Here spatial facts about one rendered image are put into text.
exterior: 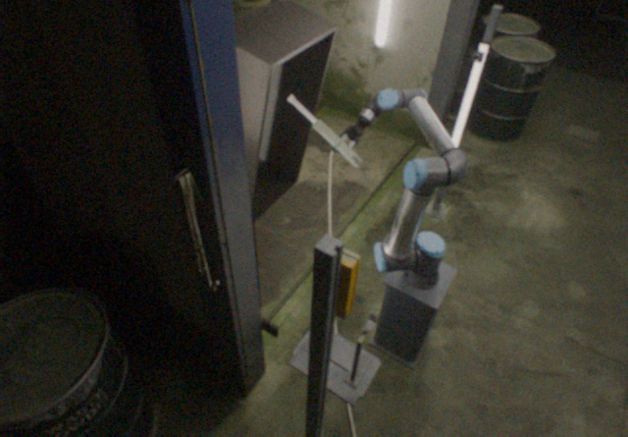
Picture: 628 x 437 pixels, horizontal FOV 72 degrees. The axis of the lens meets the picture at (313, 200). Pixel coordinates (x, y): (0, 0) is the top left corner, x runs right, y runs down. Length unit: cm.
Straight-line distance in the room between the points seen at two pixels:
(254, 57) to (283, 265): 161
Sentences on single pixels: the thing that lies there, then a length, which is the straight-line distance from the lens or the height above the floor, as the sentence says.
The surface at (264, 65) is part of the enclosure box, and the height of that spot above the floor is 163.
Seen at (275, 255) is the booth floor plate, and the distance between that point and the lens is 318.
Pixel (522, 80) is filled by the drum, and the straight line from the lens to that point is 447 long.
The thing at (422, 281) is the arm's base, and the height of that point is 69.
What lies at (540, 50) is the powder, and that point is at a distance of 474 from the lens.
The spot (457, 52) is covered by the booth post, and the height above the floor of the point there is 100.
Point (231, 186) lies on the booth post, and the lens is 149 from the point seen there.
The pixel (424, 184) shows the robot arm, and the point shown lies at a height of 142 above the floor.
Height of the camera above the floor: 247
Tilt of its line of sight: 42 degrees down
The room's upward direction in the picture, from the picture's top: 2 degrees clockwise
